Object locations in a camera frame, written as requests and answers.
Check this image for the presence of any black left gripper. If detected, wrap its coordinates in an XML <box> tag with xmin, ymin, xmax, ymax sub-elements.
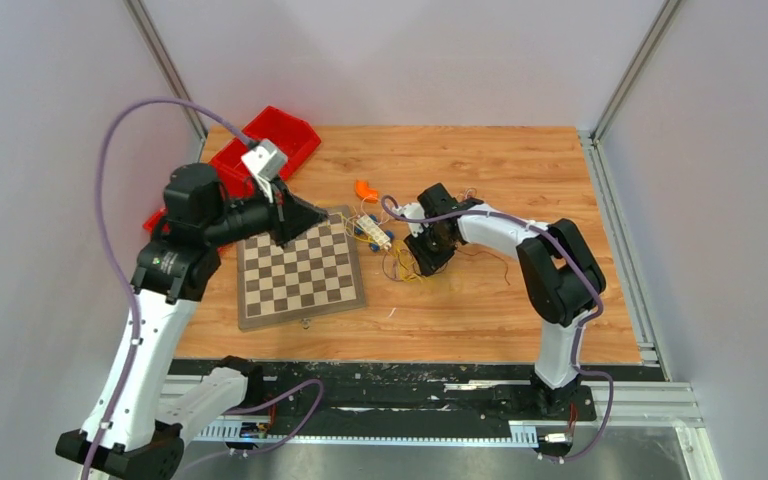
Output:
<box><xmin>202</xmin><ymin>173</ymin><xmax>328</xmax><ymax>248</ymax></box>

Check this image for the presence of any multicolour wire bundle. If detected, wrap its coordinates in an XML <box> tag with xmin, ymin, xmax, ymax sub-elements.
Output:
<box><xmin>381</xmin><ymin>241</ymin><xmax>465</xmax><ymax>293</ymax></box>

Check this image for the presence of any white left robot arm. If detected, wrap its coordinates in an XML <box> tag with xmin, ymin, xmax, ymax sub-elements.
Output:
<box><xmin>55</xmin><ymin>163</ymin><xmax>328</xmax><ymax>479</ymax></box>

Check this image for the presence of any orange pipe elbow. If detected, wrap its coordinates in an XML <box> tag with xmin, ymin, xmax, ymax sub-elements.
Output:
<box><xmin>354</xmin><ymin>180</ymin><xmax>379</xmax><ymax>203</ymax></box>

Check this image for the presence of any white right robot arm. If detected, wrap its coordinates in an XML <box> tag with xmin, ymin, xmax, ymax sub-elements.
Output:
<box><xmin>382</xmin><ymin>184</ymin><xmax>606</xmax><ymax>418</ymax></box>

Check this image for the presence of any white blue toy car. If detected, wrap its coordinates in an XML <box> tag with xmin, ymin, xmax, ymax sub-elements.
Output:
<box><xmin>354</xmin><ymin>214</ymin><xmax>393</xmax><ymax>252</ymax></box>

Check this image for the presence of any wooden chessboard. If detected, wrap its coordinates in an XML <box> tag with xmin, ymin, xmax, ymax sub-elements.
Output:
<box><xmin>236</xmin><ymin>205</ymin><xmax>367</xmax><ymax>331</ymax></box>

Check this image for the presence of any red plastic bin tray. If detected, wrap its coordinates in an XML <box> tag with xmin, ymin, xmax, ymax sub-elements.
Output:
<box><xmin>140</xmin><ymin>124</ymin><xmax>328</xmax><ymax>264</ymax></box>

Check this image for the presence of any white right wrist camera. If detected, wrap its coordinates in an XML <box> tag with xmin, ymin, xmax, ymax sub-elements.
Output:
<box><xmin>398</xmin><ymin>202</ymin><xmax>425</xmax><ymax>237</ymax></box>

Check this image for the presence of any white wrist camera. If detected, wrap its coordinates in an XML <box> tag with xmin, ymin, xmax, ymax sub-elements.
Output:
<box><xmin>398</xmin><ymin>202</ymin><xmax>425</xmax><ymax>237</ymax></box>
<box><xmin>241</xmin><ymin>139</ymin><xmax>288</xmax><ymax>203</ymax></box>

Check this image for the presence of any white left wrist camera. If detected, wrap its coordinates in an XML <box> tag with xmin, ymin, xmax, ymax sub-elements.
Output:
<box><xmin>241</xmin><ymin>139</ymin><xmax>288</xmax><ymax>203</ymax></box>

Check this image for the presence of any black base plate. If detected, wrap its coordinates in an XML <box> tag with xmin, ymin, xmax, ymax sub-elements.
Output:
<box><xmin>138</xmin><ymin>360</ymin><xmax>667</xmax><ymax>440</ymax></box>

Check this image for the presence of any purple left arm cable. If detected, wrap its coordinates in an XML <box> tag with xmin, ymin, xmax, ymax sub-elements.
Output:
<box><xmin>79</xmin><ymin>98</ymin><xmax>327</xmax><ymax>480</ymax></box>

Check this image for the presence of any aluminium frame rail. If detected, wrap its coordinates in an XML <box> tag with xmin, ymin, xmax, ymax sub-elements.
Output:
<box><xmin>195</xmin><ymin>364</ymin><xmax>720</xmax><ymax>479</ymax></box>

